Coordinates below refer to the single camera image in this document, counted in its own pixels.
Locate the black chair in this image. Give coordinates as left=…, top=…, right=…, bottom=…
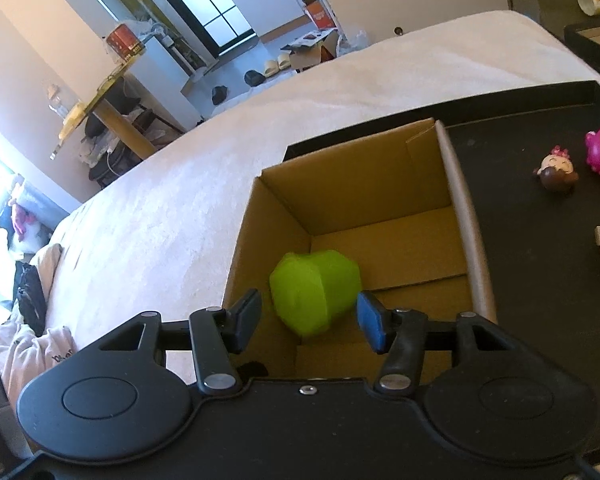
left=82, top=90, right=186, bottom=183

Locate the white and pink clothing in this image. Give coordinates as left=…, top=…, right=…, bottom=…
left=0, top=325, right=78, bottom=396

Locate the red tin can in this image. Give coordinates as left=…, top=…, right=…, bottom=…
left=105, top=22, right=147, bottom=63

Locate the round yellow table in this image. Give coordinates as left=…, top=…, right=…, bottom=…
left=50, top=57, right=156, bottom=161

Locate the white cabinet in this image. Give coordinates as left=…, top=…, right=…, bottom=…
left=125, top=35, right=206, bottom=136

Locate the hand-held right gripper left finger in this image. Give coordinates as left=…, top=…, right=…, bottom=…
left=82, top=288, right=263, bottom=395

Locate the clear plastic bag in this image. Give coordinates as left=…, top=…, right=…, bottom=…
left=340, top=30, right=371, bottom=53

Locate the large black tray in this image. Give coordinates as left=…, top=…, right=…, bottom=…
left=284, top=80, right=600, bottom=466

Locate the small brown-haired doll figurine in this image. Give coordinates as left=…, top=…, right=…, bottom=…
left=532, top=145, right=580, bottom=195

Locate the green hexagonal lidded container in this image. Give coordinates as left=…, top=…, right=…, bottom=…
left=269, top=251, right=363, bottom=338

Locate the black bag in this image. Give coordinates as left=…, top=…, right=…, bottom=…
left=14, top=262, right=48, bottom=336

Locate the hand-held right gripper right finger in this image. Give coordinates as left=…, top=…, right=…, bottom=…
left=356, top=291, right=531, bottom=394

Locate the cardboard box with papers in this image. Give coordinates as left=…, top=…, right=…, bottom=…
left=280, top=30, right=341, bottom=73

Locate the orange carton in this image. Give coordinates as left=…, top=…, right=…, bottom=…
left=302, top=0, right=337, bottom=31

